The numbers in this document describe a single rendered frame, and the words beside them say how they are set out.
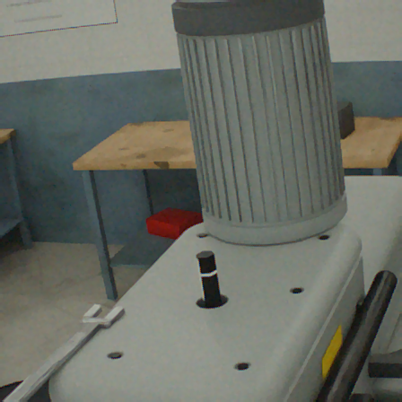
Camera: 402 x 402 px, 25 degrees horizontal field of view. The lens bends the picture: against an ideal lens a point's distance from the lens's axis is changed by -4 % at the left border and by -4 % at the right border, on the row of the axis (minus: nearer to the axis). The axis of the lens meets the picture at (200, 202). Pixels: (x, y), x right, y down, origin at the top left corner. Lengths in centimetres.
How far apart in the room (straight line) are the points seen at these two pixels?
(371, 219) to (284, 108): 48
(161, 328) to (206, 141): 27
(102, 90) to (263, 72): 486
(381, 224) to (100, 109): 456
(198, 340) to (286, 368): 11
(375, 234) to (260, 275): 45
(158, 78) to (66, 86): 68
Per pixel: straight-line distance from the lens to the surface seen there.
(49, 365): 97
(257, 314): 102
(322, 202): 119
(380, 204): 163
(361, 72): 533
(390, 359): 139
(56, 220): 649
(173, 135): 542
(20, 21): 617
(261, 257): 116
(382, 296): 122
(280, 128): 113
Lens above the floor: 236
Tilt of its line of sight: 20 degrees down
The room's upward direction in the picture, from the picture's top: 9 degrees counter-clockwise
